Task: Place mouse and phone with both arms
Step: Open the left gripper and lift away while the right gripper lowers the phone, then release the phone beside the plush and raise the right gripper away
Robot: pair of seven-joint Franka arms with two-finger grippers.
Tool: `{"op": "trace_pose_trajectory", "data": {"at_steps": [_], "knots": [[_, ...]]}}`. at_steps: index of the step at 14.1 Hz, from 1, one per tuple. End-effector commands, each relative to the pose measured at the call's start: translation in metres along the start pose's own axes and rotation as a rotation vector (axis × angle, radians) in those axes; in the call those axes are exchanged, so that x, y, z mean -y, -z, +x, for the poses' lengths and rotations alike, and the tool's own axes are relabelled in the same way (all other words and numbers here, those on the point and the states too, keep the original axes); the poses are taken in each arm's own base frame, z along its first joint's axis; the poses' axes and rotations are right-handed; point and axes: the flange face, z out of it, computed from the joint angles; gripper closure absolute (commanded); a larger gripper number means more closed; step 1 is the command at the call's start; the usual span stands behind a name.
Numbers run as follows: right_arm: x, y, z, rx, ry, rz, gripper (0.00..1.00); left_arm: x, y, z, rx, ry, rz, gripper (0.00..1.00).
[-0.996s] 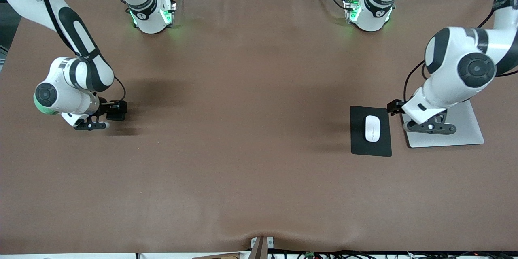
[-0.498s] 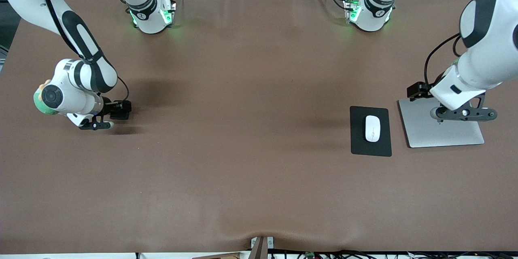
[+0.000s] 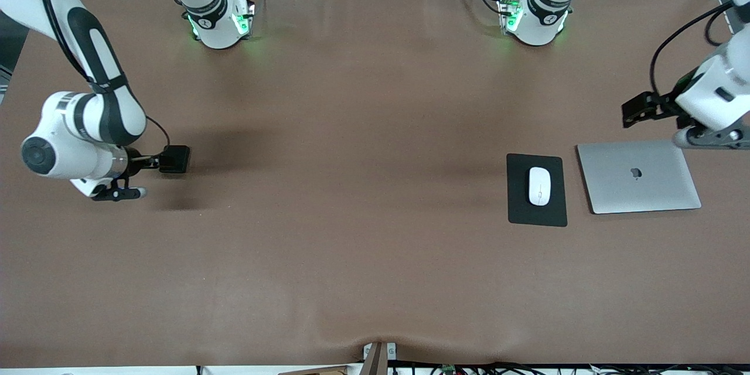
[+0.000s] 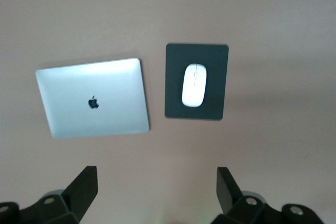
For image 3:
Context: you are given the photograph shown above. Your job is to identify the brown table mat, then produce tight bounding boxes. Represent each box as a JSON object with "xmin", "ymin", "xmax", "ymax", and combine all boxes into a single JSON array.
[{"xmin": 0, "ymin": 0, "xmax": 750, "ymax": 367}]

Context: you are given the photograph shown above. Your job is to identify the silver laptop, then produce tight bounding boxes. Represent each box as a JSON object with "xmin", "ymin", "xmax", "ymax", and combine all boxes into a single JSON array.
[{"xmin": 576, "ymin": 139, "xmax": 703, "ymax": 215}]

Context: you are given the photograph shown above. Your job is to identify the white computer mouse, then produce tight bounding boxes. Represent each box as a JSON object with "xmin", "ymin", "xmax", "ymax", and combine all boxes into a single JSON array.
[{"xmin": 529, "ymin": 167, "xmax": 552, "ymax": 207}]

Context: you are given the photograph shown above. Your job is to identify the black phone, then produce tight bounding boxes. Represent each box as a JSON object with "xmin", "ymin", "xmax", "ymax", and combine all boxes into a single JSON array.
[{"xmin": 159, "ymin": 145, "xmax": 192, "ymax": 175}]

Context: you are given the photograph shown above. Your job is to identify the metal table clamp bracket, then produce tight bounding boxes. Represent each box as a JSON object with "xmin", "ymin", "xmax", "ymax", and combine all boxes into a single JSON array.
[{"xmin": 362, "ymin": 341, "xmax": 397, "ymax": 375}]

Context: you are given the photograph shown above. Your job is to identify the green lit circuit box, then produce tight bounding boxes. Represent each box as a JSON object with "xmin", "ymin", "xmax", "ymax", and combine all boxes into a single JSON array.
[
  {"xmin": 233, "ymin": 3, "xmax": 257, "ymax": 40},
  {"xmin": 497, "ymin": 0, "xmax": 523, "ymax": 34}
]

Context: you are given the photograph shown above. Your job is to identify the black mouse pad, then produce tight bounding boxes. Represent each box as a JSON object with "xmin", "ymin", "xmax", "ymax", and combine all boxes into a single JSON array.
[{"xmin": 506, "ymin": 153, "xmax": 568, "ymax": 228}]

